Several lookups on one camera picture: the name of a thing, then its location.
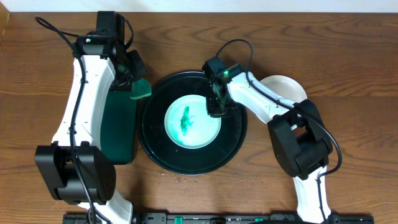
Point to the green sponge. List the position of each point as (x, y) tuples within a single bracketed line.
[(140, 89)]

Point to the stained white plate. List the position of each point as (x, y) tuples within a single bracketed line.
[(188, 124), (285, 87)]

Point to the dark green rectangular tray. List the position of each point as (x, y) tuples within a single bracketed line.
[(118, 127)]

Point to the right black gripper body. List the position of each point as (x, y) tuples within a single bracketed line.
[(217, 106)]

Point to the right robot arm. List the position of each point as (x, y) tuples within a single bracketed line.
[(300, 141)]

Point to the round black tray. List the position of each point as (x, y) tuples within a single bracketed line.
[(163, 151)]

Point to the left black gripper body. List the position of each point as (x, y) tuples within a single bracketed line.
[(125, 79)]

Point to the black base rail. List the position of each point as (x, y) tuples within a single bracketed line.
[(162, 218)]

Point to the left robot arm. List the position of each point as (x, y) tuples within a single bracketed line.
[(96, 131)]

